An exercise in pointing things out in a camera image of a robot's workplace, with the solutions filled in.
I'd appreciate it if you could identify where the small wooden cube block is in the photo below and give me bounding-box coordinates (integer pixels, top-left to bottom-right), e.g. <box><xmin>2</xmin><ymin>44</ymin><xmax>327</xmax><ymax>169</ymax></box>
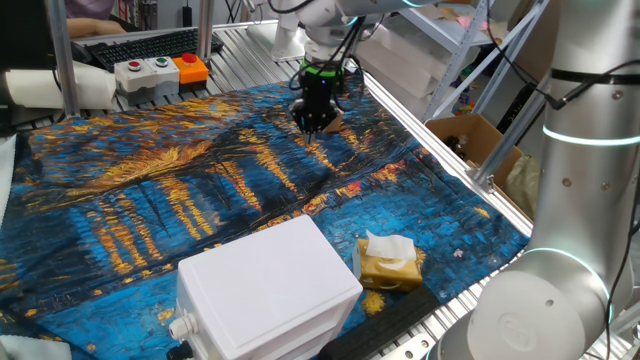
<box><xmin>322</xmin><ymin>110</ymin><xmax>346</xmax><ymax>134</ymax></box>

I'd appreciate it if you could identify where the grey metal shelf rack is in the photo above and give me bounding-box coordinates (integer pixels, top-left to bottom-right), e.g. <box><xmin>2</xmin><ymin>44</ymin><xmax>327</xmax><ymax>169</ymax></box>
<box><xmin>399</xmin><ymin>0</ymin><xmax>551</xmax><ymax>124</ymax></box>

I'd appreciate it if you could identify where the open cardboard box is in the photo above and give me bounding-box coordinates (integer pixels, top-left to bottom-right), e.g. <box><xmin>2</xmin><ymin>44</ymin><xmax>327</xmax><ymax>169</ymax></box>
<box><xmin>424</xmin><ymin>113</ymin><xmax>534</xmax><ymax>221</ymax></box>

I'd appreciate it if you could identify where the black foam strip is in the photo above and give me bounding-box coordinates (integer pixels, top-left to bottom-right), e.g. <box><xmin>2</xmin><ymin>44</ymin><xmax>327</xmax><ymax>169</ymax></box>
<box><xmin>317</xmin><ymin>283</ymin><xmax>441</xmax><ymax>360</ymax></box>

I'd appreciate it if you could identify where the aluminium frame strut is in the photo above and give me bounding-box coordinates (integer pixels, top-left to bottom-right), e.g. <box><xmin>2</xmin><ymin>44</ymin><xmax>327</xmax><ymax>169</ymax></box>
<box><xmin>472</xmin><ymin>87</ymin><xmax>549</xmax><ymax>194</ymax></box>

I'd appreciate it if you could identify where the white rolled sheet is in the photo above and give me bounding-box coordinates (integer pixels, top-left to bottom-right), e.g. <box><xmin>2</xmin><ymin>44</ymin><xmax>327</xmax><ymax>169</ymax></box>
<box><xmin>3</xmin><ymin>62</ymin><xmax>119</xmax><ymax>111</ymax></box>

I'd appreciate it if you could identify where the grey two-button control box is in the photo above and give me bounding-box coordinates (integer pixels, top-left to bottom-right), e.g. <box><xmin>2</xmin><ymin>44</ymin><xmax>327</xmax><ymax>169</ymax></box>
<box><xmin>113</xmin><ymin>56</ymin><xmax>181</xmax><ymax>106</ymax></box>

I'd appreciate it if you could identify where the yellow tissue pack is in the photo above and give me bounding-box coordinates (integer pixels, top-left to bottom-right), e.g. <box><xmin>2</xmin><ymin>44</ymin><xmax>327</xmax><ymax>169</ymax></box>
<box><xmin>351</xmin><ymin>229</ymin><xmax>425</xmax><ymax>294</ymax></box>

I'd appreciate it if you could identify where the black round connector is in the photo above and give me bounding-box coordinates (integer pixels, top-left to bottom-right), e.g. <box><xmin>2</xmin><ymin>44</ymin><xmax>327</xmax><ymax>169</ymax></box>
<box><xmin>166</xmin><ymin>340</ymin><xmax>195</xmax><ymax>360</ymax></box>

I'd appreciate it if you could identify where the black monitor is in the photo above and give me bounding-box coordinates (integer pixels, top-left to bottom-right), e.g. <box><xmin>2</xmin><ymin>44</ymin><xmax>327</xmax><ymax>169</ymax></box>
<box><xmin>0</xmin><ymin>0</ymin><xmax>56</xmax><ymax>71</ymax></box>

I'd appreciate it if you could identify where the white stand with base plate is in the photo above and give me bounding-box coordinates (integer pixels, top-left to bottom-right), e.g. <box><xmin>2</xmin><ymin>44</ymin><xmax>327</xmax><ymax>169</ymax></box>
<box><xmin>247</xmin><ymin>0</ymin><xmax>321</xmax><ymax>64</ymax></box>

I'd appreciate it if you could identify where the person's bare forearm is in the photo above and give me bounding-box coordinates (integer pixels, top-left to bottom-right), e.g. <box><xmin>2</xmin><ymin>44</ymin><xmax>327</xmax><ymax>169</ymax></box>
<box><xmin>66</xmin><ymin>17</ymin><xmax>127</xmax><ymax>40</ymax></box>

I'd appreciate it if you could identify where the white plastic drawer box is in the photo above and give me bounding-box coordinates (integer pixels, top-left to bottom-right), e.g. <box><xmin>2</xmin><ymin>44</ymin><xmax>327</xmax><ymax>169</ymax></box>
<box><xmin>168</xmin><ymin>214</ymin><xmax>364</xmax><ymax>360</ymax></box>

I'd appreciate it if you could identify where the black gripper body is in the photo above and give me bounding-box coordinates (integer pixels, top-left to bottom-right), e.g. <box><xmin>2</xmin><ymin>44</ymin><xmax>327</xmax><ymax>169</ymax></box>
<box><xmin>291</xmin><ymin>74</ymin><xmax>344</xmax><ymax>129</ymax></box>

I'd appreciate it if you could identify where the orange emergency stop box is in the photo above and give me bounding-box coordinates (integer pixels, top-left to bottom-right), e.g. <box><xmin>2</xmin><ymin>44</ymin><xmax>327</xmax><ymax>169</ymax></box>
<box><xmin>172</xmin><ymin>52</ymin><xmax>210</xmax><ymax>94</ymax></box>

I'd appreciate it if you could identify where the black computer keyboard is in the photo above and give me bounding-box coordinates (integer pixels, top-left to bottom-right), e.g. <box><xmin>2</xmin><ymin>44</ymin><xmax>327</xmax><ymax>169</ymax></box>
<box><xmin>84</xmin><ymin>27</ymin><xmax>225</xmax><ymax>73</ymax></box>

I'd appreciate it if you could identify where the blue starry night tablecloth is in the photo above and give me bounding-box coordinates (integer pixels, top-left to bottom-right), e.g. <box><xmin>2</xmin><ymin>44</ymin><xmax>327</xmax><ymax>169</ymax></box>
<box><xmin>0</xmin><ymin>74</ymin><xmax>530</xmax><ymax>360</ymax></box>

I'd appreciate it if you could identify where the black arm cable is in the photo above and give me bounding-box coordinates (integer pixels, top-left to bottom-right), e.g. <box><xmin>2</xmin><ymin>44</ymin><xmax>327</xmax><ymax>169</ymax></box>
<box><xmin>267</xmin><ymin>0</ymin><xmax>640</xmax><ymax>360</ymax></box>

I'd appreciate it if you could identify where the dark bottle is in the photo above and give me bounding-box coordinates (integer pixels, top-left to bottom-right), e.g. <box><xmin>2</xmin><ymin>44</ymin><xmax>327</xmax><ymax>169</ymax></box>
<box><xmin>443</xmin><ymin>133</ymin><xmax>471</xmax><ymax>160</ymax></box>

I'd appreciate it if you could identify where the aluminium table edge rail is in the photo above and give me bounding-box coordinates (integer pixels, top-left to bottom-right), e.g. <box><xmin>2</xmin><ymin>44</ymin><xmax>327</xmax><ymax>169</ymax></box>
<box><xmin>359</xmin><ymin>72</ymin><xmax>534</xmax><ymax>236</ymax></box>

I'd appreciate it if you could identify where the aluminium frame post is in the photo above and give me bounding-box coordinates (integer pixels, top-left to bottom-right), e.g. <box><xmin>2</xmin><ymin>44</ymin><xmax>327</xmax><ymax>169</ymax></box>
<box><xmin>45</xmin><ymin>0</ymin><xmax>81</xmax><ymax>119</ymax></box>
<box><xmin>196</xmin><ymin>0</ymin><xmax>215</xmax><ymax>64</ymax></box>

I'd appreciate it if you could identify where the colourful toy pile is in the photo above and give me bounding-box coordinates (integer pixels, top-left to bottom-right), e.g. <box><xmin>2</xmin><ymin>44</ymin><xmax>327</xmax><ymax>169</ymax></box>
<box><xmin>452</xmin><ymin>97</ymin><xmax>477</xmax><ymax>117</ymax></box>

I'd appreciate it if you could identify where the person's purple shirt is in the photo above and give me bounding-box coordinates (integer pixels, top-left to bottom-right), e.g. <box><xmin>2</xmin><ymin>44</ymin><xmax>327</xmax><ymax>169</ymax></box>
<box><xmin>64</xmin><ymin>0</ymin><xmax>119</xmax><ymax>21</ymax></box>

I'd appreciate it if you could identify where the white foam packing block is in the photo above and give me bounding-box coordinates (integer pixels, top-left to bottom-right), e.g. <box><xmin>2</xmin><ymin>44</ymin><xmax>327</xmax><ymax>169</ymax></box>
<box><xmin>357</xmin><ymin>22</ymin><xmax>454</xmax><ymax>121</ymax></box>

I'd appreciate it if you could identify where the beige cloth bag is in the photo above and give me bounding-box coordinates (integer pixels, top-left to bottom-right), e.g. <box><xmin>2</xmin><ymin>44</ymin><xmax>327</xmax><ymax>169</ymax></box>
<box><xmin>503</xmin><ymin>153</ymin><xmax>541</xmax><ymax>221</ymax></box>

